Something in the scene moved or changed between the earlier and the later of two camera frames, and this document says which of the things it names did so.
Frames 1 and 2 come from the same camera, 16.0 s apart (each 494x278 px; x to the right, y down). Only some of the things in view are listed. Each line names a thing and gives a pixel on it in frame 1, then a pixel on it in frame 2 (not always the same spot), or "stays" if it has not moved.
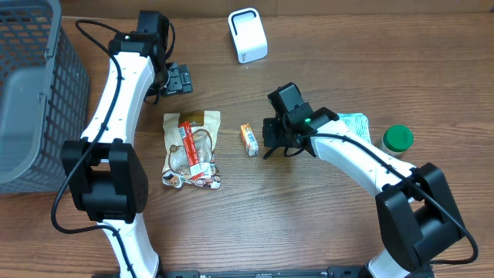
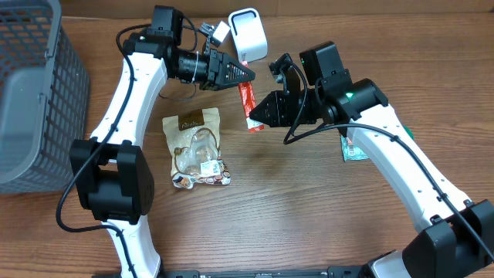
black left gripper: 177,81 to 214,70
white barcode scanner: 248,32 stays
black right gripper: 273,140 to 277,106
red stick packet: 197,168 to 248,98
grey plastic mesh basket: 44,95 stays
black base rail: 332,272 stays
